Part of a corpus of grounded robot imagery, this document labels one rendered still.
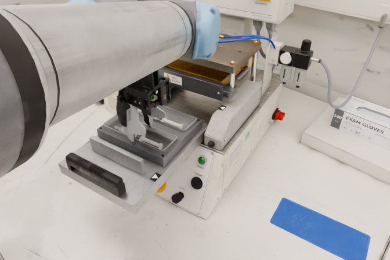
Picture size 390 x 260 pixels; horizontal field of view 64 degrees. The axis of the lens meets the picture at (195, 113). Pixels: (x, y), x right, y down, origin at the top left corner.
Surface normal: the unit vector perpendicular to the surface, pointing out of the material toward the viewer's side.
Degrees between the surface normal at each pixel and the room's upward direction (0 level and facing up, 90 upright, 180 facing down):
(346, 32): 90
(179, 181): 65
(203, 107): 0
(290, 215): 0
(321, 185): 0
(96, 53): 75
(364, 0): 90
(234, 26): 90
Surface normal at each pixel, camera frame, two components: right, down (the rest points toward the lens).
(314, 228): -0.01, -0.81
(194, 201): -0.48, 0.11
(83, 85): 0.93, 0.32
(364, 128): -0.68, 0.44
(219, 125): -0.35, -0.29
